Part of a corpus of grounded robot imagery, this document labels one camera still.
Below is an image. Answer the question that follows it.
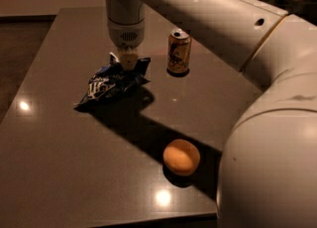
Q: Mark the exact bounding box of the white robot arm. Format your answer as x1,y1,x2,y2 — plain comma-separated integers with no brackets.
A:
140,0,317,228

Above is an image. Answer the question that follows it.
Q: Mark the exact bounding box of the orange fruit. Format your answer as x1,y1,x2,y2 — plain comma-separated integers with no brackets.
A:
163,139,200,176

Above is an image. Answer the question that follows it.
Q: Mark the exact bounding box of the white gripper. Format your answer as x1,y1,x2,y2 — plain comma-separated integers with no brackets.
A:
105,0,145,70

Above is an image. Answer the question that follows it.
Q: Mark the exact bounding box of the blue chip bag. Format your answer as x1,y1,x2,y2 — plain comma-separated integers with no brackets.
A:
75,53,151,110

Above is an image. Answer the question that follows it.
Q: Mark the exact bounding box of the orange soda can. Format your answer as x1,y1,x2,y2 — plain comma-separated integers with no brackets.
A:
167,28,192,75

